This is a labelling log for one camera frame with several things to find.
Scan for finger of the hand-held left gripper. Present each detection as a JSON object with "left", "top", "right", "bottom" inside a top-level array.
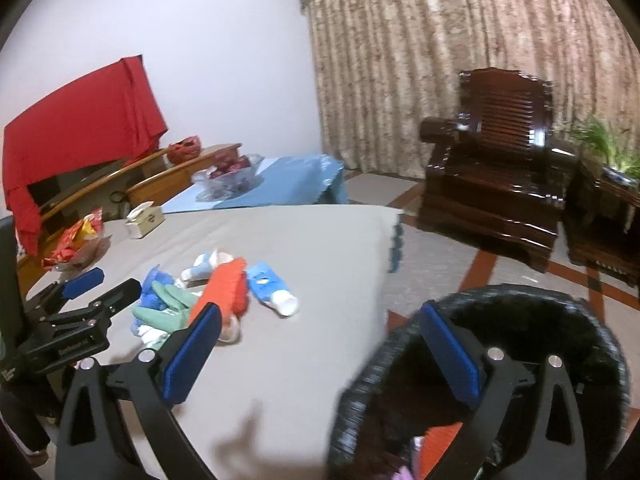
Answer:
[
  {"left": 25, "top": 267, "right": 105, "bottom": 321},
  {"left": 45, "top": 278, "right": 143, "bottom": 333}
]

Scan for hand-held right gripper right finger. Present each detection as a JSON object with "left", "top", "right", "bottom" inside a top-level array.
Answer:
[{"left": 417, "top": 300, "right": 588, "bottom": 480}]

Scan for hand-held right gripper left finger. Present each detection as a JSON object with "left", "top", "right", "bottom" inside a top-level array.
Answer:
[{"left": 54, "top": 302, "right": 223, "bottom": 480}]

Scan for blue wrapper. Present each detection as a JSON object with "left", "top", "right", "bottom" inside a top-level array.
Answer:
[{"left": 131, "top": 265, "right": 173, "bottom": 336}]

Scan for green glove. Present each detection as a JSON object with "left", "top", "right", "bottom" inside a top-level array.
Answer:
[{"left": 131, "top": 280, "right": 201, "bottom": 333}]

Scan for black lined trash bin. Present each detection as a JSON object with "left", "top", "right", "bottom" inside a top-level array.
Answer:
[{"left": 327, "top": 284, "right": 632, "bottom": 480}]

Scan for white labelled tube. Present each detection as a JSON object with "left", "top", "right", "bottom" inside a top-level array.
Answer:
[{"left": 180, "top": 249, "right": 235, "bottom": 283}]

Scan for blue tube with white cap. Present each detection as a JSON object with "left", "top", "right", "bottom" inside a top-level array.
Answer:
[{"left": 246, "top": 261, "right": 301, "bottom": 317}]

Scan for red yellow snack bag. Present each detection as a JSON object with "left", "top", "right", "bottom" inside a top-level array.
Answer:
[{"left": 41, "top": 208, "right": 106, "bottom": 271}]

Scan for white tissue box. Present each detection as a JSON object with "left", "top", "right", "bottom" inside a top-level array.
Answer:
[{"left": 125, "top": 201, "right": 166, "bottom": 239}]

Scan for black television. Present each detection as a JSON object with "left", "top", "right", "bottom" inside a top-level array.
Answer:
[{"left": 27, "top": 159, "right": 146, "bottom": 203}]

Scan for wooden television cabinet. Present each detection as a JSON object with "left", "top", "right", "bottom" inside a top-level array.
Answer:
[{"left": 17, "top": 142, "right": 243, "bottom": 291}]

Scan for grey tablecloth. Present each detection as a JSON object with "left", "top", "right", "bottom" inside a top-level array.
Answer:
[{"left": 25, "top": 204, "right": 405, "bottom": 480}]

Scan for glass fruit bowl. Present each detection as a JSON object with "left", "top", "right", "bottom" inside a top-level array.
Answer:
[{"left": 192, "top": 154, "right": 265, "bottom": 201}]

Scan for red plastic bag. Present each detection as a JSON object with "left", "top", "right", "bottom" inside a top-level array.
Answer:
[{"left": 166, "top": 135, "right": 202, "bottom": 165}]

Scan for red cloth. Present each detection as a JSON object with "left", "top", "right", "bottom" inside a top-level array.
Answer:
[{"left": 2, "top": 55, "right": 168, "bottom": 256}]

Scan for red fruits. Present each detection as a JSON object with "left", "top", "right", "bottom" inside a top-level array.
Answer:
[{"left": 209, "top": 155, "right": 251, "bottom": 179}]

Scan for dark wooden armchair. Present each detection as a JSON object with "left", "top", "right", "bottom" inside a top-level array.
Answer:
[{"left": 417, "top": 67, "right": 576, "bottom": 273}]

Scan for blue tablecloth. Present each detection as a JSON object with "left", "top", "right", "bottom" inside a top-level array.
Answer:
[{"left": 161, "top": 154, "right": 351, "bottom": 213}]

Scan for dark wooden side table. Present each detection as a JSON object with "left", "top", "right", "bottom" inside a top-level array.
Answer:
[{"left": 565, "top": 160, "right": 640, "bottom": 288}]

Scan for green potted plant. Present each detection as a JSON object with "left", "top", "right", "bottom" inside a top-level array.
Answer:
[{"left": 570, "top": 115, "right": 640, "bottom": 181}]

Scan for beige patterned curtain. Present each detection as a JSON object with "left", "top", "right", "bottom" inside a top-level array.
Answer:
[{"left": 292, "top": 0, "right": 633, "bottom": 191}]

